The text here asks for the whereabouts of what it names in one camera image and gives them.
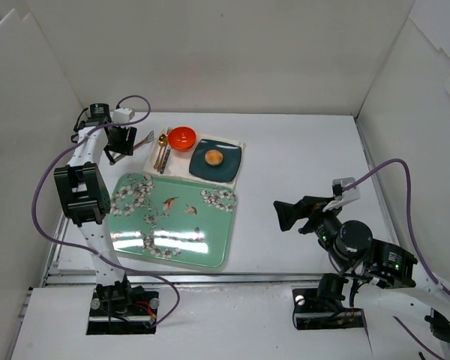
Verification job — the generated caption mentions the silver metal tongs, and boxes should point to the silver metal tongs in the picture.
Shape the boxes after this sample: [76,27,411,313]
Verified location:
[109,130,155,166]

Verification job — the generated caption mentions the round bread bun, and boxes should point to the round bread bun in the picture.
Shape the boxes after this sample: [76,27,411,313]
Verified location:
[205,149,224,167]

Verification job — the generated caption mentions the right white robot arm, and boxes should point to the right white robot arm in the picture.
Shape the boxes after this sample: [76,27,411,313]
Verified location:
[273,196,450,343]

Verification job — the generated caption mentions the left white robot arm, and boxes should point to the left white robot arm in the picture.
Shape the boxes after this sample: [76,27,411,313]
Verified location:
[53,103,137,302]

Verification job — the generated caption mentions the gold spoon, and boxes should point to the gold spoon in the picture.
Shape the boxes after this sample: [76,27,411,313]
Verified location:
[153,133,168,170]

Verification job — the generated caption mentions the cream placemat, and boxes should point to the cream placemat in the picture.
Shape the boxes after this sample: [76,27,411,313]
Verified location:
[143,133,246,190]

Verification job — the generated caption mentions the orange bowl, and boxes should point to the orange bowl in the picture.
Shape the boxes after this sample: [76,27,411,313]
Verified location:
[167,126,197,152]

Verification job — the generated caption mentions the green floral tray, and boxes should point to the green floral tray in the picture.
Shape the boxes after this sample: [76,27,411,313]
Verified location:
[109,173,237,269]

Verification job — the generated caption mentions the dark teal square plate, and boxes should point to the dark teal square plate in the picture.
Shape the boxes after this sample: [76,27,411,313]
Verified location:
[188,139,242,183]

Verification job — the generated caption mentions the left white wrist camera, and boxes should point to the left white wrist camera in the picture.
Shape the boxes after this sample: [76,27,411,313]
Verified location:
[112,108,135,124]

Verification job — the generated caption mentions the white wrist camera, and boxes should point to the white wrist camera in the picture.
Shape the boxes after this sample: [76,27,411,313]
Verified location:
[322,177,360,212]
[112,108,135,124]

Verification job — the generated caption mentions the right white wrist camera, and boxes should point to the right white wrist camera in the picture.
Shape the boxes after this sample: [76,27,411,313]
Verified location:
[322,177,360,212]

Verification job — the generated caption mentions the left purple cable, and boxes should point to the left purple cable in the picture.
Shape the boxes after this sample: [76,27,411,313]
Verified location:
[31,94,180,328]

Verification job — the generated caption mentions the dark handled knife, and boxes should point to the dark handled knife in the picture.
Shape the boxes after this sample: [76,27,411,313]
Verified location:
[159,148,172,174]

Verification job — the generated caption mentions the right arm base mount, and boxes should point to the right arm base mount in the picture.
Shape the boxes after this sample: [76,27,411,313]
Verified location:
[292,273,366,331]

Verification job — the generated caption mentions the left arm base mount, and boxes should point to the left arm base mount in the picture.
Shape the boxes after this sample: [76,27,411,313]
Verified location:
[86,283,160,335]

